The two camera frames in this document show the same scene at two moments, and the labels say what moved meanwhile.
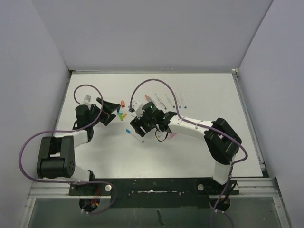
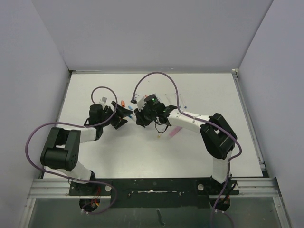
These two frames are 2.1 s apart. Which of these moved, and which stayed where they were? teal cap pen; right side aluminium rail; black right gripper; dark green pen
Moved: black right gripper
Stayed: teal cap pen; dark green pen; right side aluminium rail
